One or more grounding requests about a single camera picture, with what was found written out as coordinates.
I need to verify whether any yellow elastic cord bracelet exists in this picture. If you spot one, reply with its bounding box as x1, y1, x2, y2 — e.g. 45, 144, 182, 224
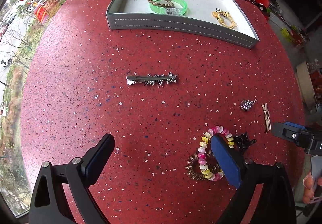
211, 8, 238, 30

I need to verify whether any green translucent bangle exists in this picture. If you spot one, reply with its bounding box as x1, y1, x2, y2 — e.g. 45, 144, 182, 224
147, 0, 187, 16

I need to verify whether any brown braided bracelet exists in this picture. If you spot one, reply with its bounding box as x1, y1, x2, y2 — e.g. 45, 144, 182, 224
146, 0, 176, 8

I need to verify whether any grey jewelry tray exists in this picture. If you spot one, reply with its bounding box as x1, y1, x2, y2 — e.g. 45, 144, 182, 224
106, 0, 259, 49

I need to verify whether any right hand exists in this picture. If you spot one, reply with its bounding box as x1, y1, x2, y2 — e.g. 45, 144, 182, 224
302, 171, 315, 204

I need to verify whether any beige bow hair clip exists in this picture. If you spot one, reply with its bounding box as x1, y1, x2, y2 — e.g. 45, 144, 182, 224
261, 103, 271, 134

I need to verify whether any black claw hair clip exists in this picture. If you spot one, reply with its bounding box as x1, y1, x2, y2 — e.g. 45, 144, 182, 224
234, 132, 257, 154

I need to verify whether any red plastic child chair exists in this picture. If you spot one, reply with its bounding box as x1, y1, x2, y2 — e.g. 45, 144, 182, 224
247, 0, 270, 20

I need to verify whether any silver rhinestone hair clip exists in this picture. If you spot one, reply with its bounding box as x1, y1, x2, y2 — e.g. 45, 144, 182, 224
126, 72, 177, 86

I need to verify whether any multicolour spiral hair tie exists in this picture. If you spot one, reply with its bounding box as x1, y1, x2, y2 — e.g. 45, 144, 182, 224
197, 125, 235, 182

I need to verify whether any brown spiral hair tie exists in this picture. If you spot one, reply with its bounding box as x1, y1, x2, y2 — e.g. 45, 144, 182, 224
185, 151, 223, 181

